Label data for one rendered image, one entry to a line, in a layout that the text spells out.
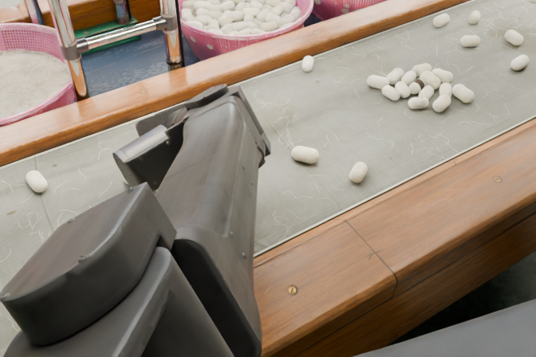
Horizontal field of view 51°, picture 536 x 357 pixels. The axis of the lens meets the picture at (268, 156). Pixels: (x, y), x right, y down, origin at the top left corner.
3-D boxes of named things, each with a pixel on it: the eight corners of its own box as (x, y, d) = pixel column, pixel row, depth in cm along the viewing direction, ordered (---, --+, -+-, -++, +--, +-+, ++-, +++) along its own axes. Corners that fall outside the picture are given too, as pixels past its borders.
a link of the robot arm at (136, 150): (273, 159, 55) (231, 82, 53) (175, 225, 51) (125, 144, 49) (228, 156, 66) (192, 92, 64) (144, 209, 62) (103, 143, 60)
